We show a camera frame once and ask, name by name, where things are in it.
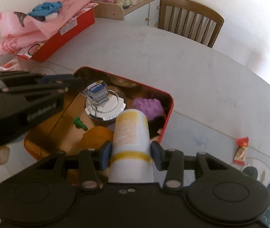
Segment orange fruit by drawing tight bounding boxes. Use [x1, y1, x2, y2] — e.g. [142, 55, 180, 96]
[80, 126, 114, 149]

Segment white yellow bottle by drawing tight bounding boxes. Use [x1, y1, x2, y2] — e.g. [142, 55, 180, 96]
[109, 109, 154, 183]

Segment orange white packet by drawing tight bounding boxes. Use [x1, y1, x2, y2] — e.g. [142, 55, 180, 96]
[0, 58, 28, 71]

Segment green small toy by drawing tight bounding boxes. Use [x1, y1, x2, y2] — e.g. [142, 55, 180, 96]
[73, 116, 88, 131]

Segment red open tin box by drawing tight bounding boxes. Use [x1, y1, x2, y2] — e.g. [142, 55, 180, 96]
[23, 66, 174, 183]

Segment red flat box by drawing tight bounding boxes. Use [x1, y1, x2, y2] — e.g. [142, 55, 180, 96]
[16, 7, 95, 62]

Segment purple spiky ball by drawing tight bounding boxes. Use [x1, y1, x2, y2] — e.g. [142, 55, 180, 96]
[132, 97, 165, 121]

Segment round silver lid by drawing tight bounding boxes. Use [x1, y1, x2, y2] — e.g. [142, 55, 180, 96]
[81, 80, 126, 121]

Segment pink plastic bag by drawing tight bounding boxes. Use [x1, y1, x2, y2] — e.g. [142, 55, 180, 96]
[0, 0, 92, 56]

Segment red candy wrapper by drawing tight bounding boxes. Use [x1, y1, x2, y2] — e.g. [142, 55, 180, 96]
[233, 137, 249, 166]

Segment white sunglasses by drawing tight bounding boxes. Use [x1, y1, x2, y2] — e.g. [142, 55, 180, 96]
[242, 166, 258, 180]

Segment blue cloth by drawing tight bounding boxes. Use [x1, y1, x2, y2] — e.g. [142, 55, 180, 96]
[28, 2, 62, 17]

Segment wooden tray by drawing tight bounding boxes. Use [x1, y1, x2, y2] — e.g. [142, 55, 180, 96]
[93, 1, 124, 21]

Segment wooden chair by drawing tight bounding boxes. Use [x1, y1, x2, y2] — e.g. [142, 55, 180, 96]
[158, 0, 224, 48]

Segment white sideboard cabinet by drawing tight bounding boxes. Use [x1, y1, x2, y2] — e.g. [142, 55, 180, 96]
[123, 0, 161, 28]

